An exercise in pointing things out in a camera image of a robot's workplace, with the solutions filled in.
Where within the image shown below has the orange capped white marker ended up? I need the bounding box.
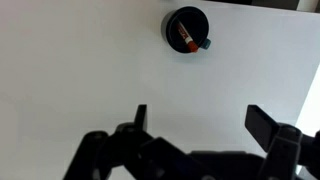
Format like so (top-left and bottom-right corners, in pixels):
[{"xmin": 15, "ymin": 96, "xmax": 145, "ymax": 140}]
[{"xmin": 177, "ymin": 21, "xmax": 200, "ymax": 53}]

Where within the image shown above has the dark teal mug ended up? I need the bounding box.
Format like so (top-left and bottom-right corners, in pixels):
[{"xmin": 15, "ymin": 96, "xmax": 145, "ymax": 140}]
[{"xmin": 160, "ymin": 6, "xmax": 213, "ymax": 54}]

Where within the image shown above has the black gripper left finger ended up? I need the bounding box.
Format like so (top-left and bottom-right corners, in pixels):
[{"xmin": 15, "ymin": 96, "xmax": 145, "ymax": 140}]
[{"xmin": 63, "ymin": 104, "xmax": 208, "ymax": 180}]

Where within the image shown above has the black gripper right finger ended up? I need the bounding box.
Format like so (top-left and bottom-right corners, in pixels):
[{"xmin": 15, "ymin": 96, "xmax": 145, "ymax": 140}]
[{"xmin": 244, "ymin": 104, "xmax": 320, "ymax": 180}]

